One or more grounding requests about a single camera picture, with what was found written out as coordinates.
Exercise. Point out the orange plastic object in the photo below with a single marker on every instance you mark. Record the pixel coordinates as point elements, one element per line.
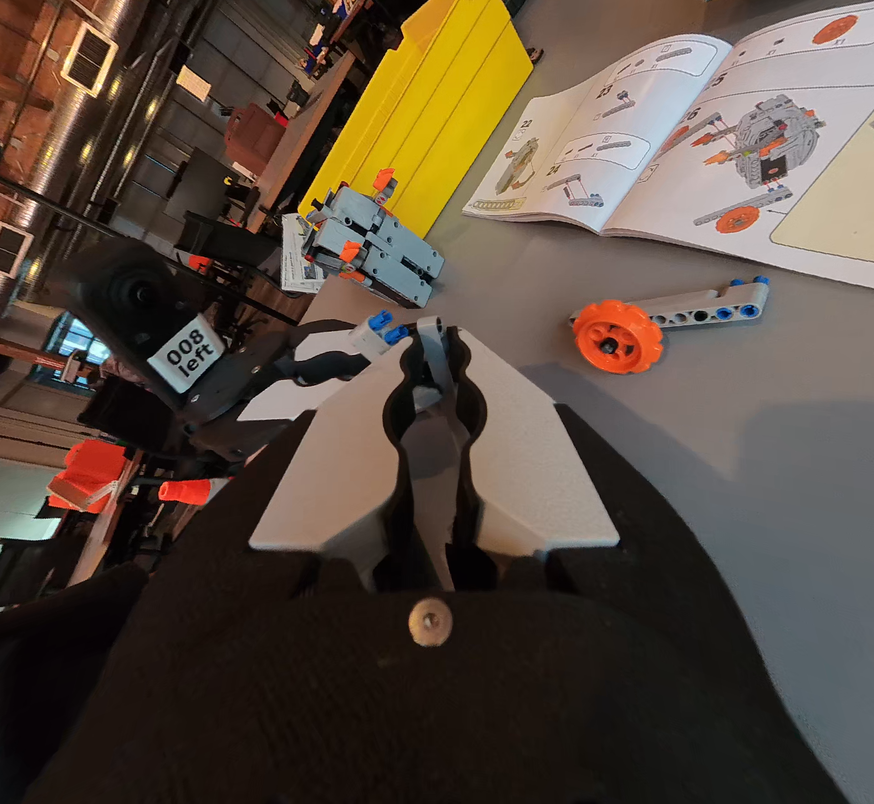
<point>89,469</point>

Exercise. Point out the orange cone tip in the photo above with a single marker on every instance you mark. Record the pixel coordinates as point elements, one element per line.
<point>181,491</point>

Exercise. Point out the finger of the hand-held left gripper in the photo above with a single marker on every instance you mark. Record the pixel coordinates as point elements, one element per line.
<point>328,343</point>
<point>293,398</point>

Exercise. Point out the small folded leaflet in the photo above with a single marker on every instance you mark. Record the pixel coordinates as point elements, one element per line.
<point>297,271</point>

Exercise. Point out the silver metal duct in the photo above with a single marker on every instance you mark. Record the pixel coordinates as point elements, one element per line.
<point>82,121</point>

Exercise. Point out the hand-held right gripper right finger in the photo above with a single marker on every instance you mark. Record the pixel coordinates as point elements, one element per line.
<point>539,469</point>

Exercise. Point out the small grey blue-pinned piece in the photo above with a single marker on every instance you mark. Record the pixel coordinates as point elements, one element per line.
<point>365,338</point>

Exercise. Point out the open instruction booklet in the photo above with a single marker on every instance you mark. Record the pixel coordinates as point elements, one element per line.
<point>683,101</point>

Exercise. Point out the yellow plastic bin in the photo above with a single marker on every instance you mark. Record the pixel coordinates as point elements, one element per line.
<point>437,101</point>

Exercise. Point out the orange plastic wheel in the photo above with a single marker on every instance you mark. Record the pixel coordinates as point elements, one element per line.
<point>618,336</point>

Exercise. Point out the grey holed toy beam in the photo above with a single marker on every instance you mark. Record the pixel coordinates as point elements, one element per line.
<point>431,340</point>

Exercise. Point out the grey desk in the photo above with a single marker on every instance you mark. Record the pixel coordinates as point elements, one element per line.
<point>683,442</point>

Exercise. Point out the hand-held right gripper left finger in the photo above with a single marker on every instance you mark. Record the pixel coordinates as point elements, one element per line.
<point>328,469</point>

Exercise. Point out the grey toy block assembly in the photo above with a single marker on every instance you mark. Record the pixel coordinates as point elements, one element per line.
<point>396,251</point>

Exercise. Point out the white air vent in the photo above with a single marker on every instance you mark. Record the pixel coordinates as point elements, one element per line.
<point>89,60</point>

